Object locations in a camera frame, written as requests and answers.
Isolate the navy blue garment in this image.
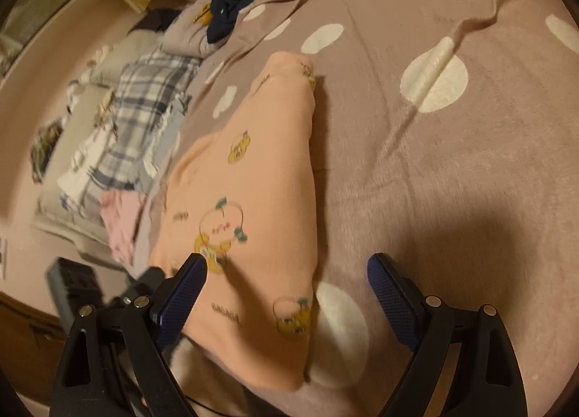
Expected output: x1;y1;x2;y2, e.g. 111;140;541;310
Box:
207;0;254;45

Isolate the mauve polka dot blanket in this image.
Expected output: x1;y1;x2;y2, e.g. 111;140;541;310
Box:
148;0;578;416

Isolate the white printed garment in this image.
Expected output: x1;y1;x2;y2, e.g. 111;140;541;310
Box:
57;123;116;214

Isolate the plaid pillow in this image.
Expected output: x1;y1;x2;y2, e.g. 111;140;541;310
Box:
92;46;201;193

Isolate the pink garment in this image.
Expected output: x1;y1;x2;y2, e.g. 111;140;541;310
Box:
100;190;146;265

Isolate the peach cartoon print garment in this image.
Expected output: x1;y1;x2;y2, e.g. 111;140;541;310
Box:
150;52;317;392

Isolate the white shelf unit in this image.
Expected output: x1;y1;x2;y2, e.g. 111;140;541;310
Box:
0;0;114;83

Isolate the mauve pillow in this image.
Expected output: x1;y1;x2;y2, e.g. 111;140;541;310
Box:
162;0;255;60

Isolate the grey garment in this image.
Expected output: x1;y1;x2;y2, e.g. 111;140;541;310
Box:
135;94;189;193

